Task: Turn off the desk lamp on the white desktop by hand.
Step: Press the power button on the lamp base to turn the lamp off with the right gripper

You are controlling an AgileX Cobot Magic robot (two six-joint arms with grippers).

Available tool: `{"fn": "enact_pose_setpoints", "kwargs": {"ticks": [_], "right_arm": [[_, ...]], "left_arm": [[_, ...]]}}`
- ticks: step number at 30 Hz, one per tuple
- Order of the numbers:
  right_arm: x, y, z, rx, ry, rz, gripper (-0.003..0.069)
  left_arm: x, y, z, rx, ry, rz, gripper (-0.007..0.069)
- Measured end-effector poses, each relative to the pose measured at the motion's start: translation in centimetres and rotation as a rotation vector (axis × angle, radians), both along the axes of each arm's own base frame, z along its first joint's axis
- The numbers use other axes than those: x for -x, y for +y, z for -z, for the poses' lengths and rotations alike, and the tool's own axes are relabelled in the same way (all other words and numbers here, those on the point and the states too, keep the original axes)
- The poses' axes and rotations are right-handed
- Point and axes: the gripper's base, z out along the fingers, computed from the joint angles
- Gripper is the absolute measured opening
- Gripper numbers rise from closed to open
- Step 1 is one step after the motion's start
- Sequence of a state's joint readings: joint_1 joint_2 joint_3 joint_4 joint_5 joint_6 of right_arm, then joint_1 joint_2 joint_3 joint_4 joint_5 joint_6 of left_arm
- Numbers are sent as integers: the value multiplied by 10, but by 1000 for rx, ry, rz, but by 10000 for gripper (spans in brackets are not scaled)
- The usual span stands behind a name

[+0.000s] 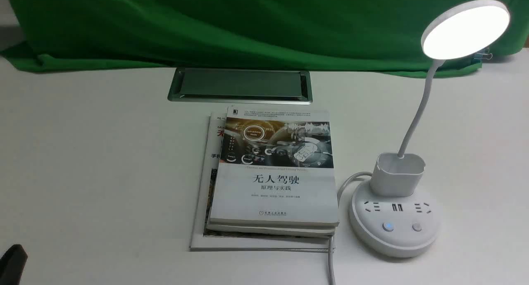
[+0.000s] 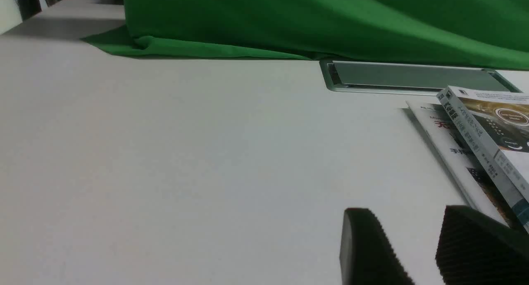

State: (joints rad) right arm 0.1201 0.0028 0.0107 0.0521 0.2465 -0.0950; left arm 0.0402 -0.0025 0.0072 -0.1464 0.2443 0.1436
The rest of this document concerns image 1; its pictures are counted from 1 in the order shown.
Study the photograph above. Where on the white desk lamp with socket base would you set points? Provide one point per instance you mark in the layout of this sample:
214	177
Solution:
388	212

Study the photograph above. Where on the white self-driving book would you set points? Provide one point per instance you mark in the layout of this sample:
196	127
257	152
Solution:
276	169

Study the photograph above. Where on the thin magazine at bottom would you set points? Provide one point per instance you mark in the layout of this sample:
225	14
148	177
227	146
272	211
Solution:
204	240

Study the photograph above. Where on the green cloth backdrop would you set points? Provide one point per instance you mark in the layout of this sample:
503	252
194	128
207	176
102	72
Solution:
316	35

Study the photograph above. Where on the metal binder clip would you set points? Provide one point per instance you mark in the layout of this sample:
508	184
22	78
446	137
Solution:
483	55

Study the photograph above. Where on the black object at corner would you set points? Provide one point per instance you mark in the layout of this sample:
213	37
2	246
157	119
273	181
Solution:
12	265

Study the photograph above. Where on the silver desk cable grommet box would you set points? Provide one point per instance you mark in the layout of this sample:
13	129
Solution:
239	86

